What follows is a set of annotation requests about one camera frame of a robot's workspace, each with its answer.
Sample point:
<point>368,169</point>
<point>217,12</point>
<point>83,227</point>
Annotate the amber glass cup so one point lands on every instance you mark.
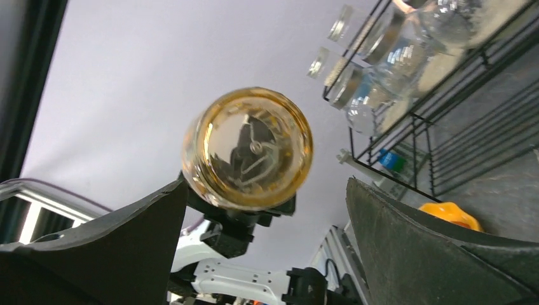
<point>250,150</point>

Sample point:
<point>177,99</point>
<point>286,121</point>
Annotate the glass jar back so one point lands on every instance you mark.
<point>372,108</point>

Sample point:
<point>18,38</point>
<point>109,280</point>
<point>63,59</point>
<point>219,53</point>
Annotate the black wire rack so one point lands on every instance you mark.
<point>482,117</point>

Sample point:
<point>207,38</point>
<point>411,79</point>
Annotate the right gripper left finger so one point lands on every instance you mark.
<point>123,257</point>

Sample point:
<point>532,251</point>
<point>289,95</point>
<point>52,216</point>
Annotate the glass jar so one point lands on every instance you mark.
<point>416,62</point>
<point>467,24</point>
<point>372,108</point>

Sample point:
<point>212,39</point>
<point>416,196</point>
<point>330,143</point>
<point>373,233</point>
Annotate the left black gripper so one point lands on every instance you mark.
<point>223,232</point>

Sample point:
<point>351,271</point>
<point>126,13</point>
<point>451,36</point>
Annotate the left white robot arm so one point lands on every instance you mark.
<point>201,264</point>

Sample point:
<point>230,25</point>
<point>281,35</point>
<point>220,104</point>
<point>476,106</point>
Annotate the yellow plate with chicken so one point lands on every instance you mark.
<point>452,213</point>

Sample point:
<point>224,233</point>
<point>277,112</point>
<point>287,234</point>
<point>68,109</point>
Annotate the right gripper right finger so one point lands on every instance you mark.
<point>411,257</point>

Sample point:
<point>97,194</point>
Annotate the glass jar front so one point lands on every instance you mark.
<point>416,62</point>

